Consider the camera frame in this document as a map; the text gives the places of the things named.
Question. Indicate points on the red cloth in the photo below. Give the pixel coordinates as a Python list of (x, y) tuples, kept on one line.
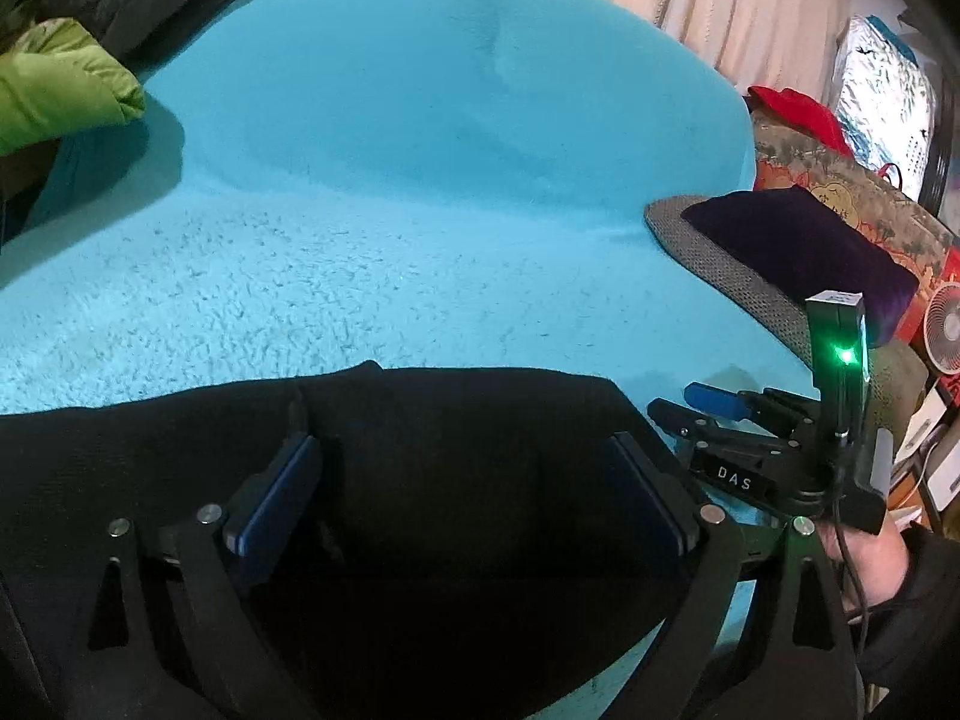
[(795, 109)]

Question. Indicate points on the white box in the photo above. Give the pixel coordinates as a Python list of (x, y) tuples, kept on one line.
[(930, 420)]

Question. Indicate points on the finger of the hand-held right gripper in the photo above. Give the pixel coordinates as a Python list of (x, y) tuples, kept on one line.
[(679, 418), (716, 397)]

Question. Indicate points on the black pants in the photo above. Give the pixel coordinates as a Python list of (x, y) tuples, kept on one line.
[(465, 450)]

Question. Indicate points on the white desk fan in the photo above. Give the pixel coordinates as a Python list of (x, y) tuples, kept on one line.
[(941, 330)]

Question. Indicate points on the dark purple cushion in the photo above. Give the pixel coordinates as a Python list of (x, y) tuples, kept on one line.
[(795, 247)]

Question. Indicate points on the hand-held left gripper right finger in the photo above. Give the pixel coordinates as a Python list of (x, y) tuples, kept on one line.
[(645, 495)]

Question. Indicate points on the person's right hand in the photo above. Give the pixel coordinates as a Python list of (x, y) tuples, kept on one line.
[(877, 566)]

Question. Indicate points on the silver printed bag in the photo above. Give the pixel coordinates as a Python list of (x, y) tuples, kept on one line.
[(885, 97)]

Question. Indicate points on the teal fleece blanket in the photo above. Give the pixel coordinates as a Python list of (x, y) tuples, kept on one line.
[(412, 165)]

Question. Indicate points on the grey woven cushion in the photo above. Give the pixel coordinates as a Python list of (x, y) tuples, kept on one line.
[(735, 277)]

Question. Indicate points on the green puffer jacket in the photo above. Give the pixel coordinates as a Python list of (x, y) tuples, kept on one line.
[(60, 82)]

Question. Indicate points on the beige striped curtain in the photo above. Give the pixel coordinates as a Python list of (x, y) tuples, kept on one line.
[(750, 7)]

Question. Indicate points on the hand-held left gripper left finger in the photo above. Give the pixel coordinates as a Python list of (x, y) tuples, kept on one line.
[(277, 487)]

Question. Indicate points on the person's right forearm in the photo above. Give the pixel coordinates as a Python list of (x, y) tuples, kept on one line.
[(922, 600)]

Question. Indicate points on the floral patterned fabric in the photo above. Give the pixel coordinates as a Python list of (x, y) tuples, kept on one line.
[(825, 180)]

